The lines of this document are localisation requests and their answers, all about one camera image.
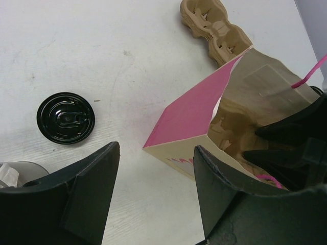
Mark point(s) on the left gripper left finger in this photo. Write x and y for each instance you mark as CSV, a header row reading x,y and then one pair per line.
x,y
69,206

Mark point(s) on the pink and beige paper bag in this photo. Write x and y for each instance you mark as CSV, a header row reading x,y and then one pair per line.
x,y
258,82

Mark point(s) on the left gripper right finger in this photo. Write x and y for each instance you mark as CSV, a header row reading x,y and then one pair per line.
x,y
237,209

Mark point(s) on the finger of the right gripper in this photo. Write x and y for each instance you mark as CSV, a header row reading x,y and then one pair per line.
x,y
295,169
297,128

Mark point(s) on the brown cardboard cup carrier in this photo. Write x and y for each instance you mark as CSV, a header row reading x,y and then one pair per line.
x,y
209,19

